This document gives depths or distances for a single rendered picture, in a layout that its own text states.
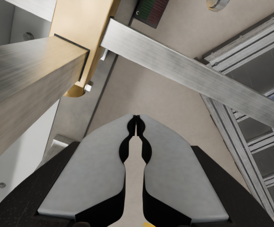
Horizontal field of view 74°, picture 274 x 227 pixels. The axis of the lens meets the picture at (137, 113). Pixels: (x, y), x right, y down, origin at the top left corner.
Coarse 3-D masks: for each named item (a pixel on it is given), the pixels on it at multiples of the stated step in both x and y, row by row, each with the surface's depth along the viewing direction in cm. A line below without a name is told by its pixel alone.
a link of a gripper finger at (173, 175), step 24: (144, 120) 11; (144, 144) 10; (168, 144) 9; (144, 168) 8; (168, 168) 8; (192, 168) 8; (144, 192) 7; (168, 192) 7; (192, 192) 7; (144, 216) 7; (168, 216) 6; (192, 216) 6; (216, 216) 6
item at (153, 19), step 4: (156, 0) 31; (160, 0) 31; (164, 0) 31; (156, 4) 31; (160, 4) 31; (164, 4) 31; (156, 8) 31; (160, 8) 31; (152, 12) 32; (156, 12) 32; (160, 12) 32; (152, 16) 32; (156, 16) 32; (148, 20) 32; (152, 20) 32; (156, 20) 32; (156, 24) 33
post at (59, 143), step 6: (54, 138) 42; (60, 138) 43; (66, 138) 44; (54, 144) 41; (60, 144) 42; (66, 144) 42; (54, 150) 40; (60, 150) 41; (48, 156) 38; (42, 162) 36; (36, 168) 34
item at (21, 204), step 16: (64, 160) 8; (32, 176) 7; (48, 176) 7; (16, 192) 6; (32, 192) 6; (48, 192) 7; (0, 208) 6; (16, 208) 6; (32, 208) 6; (0, 224) 5; (16, 224) 5; (32, 224) 6; (48, 224) 6; (64, 224) 6
